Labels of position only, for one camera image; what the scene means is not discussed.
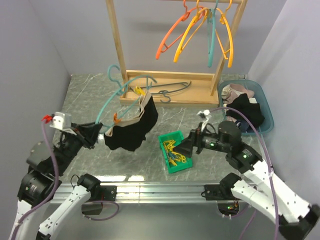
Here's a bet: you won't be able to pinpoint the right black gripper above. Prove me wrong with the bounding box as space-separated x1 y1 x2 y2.
172 122 229 157

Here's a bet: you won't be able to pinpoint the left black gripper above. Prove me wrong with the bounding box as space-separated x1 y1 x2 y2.
54 121 103 175

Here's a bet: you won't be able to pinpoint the black underwear back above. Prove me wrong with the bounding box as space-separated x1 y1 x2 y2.
104 91 159 152

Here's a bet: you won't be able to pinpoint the black underwear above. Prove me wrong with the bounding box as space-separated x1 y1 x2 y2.
104 91 159 152
226 93 265 128

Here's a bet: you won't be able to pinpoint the teal hanger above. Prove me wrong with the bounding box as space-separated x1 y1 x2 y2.
207 0 219 68
126 81 192 104
94 64 158 128

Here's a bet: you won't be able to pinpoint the yellow clothespin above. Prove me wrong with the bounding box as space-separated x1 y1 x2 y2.
133 86 146 96

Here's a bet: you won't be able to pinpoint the black underwear front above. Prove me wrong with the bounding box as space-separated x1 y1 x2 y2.
226 93 265 128

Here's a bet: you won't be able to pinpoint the white underwear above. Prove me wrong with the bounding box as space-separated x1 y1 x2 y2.
249 97 258 104

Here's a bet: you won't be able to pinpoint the orange clothes hanger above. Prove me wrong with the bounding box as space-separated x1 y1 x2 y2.
155 0 196 60

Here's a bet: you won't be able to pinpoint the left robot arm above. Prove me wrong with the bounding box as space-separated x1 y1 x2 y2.
9 122 120 240

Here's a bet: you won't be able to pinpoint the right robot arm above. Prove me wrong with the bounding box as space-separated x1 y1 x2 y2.
173 120 320 240

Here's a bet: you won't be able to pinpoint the navy underwear in basket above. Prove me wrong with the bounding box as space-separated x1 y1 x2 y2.
235 120 254 133

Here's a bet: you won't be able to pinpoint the beige underwear in basket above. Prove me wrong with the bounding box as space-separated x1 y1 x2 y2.
221 83 255 104

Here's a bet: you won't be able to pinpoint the yellow hanger left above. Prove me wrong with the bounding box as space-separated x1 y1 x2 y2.
173 0 209 63

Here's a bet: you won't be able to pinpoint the yellow hanger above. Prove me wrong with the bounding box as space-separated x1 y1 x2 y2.
215 0 235 68
173 0 209 63

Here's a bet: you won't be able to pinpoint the yellow hanger right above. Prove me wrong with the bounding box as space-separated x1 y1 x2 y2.
215 0 235 68

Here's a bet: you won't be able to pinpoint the yellow clothespins in bin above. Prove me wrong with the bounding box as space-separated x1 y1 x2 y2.
162 139 187 167

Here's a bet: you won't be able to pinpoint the green plastic bin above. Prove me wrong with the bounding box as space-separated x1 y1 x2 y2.
158 131 193 174

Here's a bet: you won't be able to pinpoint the wooden clothes rack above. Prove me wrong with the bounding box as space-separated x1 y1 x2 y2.
105 0 247 107

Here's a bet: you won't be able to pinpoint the teal laundry basket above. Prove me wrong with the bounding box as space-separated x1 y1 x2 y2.
217 79 274 135

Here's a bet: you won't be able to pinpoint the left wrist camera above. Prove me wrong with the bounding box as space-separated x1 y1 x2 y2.
42 111 75 134

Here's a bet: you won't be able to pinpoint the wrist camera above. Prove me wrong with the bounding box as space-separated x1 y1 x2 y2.
42 111 75 134
196 109 212 132

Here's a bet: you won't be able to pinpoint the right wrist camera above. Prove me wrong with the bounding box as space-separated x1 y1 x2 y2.
196 109 212 132

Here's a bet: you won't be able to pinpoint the aluminium mounting rail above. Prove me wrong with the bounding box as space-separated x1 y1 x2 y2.
14 181 305 240

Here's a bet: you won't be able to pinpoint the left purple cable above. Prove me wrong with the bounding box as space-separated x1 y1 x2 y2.
9 122 121 240

